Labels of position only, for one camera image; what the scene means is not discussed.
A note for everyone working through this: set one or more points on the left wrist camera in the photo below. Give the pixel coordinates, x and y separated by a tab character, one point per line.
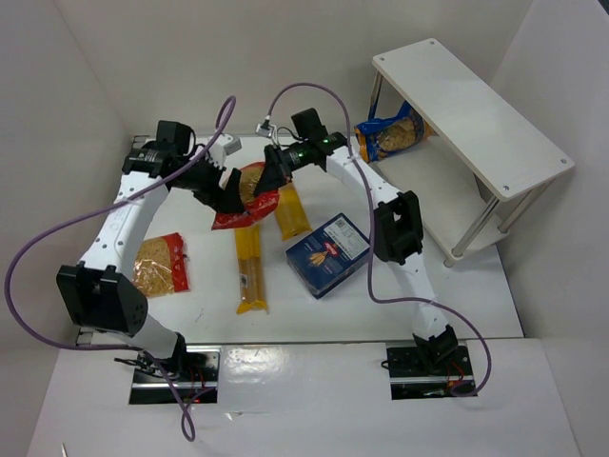
224	146

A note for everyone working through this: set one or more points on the red fusilli bag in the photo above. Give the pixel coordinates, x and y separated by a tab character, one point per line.
160	266
256	207

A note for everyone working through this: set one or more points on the yellow spaghetti pack left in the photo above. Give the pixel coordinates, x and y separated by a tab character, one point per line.
250	268

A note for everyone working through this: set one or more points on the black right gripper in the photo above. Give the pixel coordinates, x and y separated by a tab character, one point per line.
277	165

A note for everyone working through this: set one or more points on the blue pasta bag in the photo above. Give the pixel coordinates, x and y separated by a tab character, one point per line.
381	138

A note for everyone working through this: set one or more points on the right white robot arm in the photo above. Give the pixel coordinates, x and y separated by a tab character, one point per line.
396	231

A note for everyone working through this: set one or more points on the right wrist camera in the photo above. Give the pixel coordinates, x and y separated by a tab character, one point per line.
265	129

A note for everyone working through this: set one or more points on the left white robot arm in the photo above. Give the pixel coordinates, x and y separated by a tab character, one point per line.
178	151

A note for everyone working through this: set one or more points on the white two-tier shelf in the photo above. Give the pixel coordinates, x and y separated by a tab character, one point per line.
484	165

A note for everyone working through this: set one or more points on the yellow spaghetti pack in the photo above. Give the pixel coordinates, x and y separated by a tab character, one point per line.
290	214
250	268

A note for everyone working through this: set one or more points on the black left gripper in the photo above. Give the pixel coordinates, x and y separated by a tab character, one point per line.
206	183

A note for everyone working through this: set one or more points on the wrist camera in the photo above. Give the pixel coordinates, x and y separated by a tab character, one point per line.
265	129
224	146

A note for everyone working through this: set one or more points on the yellow spaghetti pack right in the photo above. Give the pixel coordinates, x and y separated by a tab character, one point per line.
290	214

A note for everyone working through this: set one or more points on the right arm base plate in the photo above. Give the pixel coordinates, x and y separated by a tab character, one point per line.
409	379

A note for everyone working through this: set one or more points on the blue Barilla pasta box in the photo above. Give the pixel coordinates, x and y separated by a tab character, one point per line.
329	255

